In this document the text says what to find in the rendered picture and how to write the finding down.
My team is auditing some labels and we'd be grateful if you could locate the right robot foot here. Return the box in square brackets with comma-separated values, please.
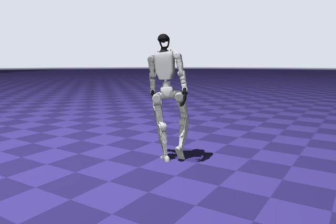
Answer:
[175, 146, 185, 159]

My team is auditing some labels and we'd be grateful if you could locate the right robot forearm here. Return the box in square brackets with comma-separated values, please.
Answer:
[180, 70, 188, 92]

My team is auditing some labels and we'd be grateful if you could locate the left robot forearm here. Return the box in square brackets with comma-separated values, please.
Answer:
[150, 78, 156, 93]

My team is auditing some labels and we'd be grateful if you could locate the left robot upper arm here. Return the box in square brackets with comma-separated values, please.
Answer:
[148, 54, 156, 78]

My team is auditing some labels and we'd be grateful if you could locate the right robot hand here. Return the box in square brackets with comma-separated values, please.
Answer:
[180, 88, 187, 106]

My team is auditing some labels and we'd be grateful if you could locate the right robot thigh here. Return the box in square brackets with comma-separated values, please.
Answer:
[173, 90, 188, 126]

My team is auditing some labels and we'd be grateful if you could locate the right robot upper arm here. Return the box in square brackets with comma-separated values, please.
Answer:
[172, 52, 183, 77]

